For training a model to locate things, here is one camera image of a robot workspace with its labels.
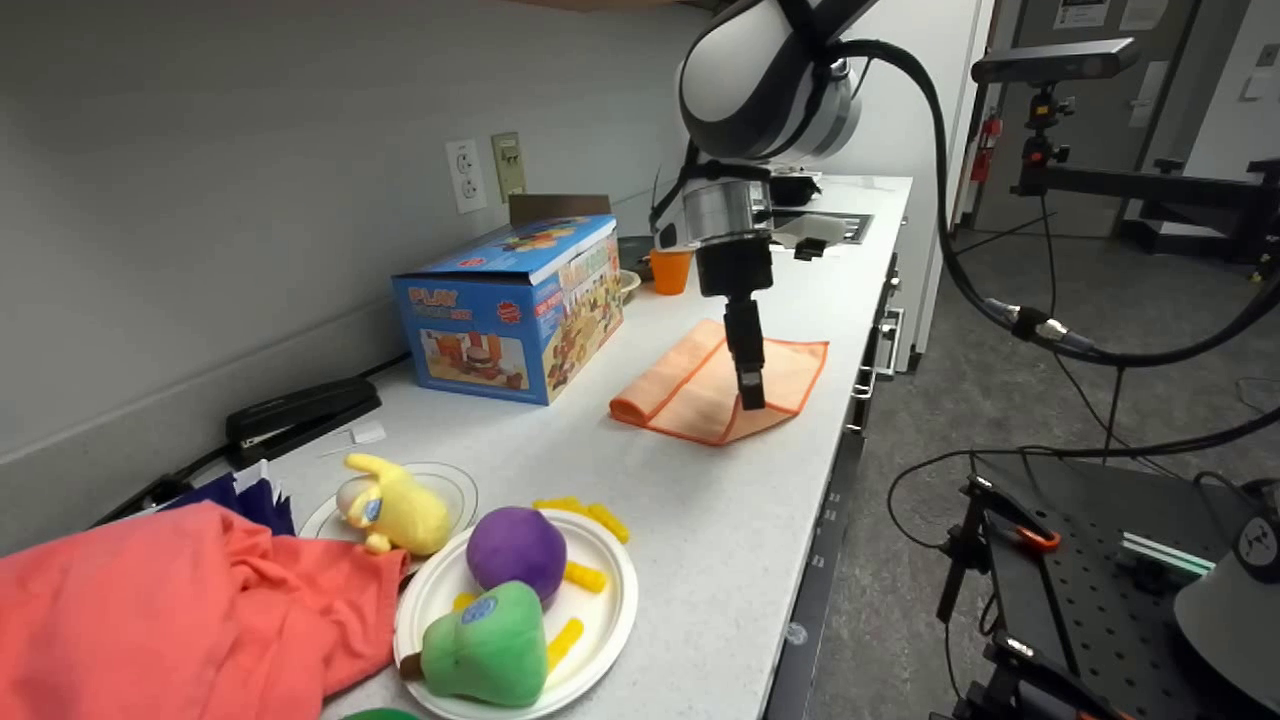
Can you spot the black stapler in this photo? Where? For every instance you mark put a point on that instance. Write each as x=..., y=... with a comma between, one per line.
x=300, y=415

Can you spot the black perforated breadboard table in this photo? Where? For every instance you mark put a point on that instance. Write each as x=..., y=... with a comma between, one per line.
x=1093, y=585

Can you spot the yellow toy fry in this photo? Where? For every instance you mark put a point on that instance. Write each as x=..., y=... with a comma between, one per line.
x=610, y=520
x=587, y=579
x=564, y=641
x=561, y=507

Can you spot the coral red cloth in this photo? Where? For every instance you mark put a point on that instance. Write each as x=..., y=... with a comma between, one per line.
x=173, y=614

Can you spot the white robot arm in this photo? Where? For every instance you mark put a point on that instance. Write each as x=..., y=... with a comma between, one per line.
x=767, y=81

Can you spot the purple plush ball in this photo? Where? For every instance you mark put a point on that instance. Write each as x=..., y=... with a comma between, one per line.
x=517, y=551

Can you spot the green and blue can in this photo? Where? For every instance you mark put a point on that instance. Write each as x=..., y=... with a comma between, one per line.
x=383, y=713

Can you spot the cream bowl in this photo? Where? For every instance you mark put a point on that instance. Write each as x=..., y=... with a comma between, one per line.
x=628, y=287

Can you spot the clear plastic plate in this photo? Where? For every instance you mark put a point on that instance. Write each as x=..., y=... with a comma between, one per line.
x=454, y=481

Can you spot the orange microfibre cloth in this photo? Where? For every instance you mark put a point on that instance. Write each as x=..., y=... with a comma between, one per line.
x=692, y=386

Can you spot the orange plastic cup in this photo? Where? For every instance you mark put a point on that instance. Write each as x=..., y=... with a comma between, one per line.
x=669, y=270

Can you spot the dark blue fabric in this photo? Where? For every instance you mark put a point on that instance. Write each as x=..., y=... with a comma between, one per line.
x=254, y=500

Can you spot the white wall outlet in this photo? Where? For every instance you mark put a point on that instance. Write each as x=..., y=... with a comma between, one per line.
x=464, y=179

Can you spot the blue toy food set box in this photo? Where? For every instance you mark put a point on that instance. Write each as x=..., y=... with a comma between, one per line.
x=506, y=314

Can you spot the white paper plate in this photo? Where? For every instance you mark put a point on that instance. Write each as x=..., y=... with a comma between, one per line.
x=600, y=634

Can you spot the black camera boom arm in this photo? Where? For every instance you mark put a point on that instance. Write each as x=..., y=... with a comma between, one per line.
x=1174, y=201

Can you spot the green plush pear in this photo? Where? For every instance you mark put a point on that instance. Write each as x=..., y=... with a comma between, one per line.
x=485, y=655

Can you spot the beige wall switch plate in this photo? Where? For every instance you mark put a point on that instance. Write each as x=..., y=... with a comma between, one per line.
x=510, y=162

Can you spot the red fire extinguisher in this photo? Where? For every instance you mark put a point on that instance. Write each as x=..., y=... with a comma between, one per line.
x=986, y=149

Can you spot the small white tag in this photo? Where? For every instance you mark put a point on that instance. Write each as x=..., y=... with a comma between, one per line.
x=370, y=432

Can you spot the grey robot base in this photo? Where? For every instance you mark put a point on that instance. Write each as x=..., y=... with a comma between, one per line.
x=1235, y=625

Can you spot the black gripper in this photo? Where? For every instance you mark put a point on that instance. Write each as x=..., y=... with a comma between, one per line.
x=733, y=266

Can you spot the yellow plush toy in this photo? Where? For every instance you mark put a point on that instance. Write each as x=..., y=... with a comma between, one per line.
x=401, y=507

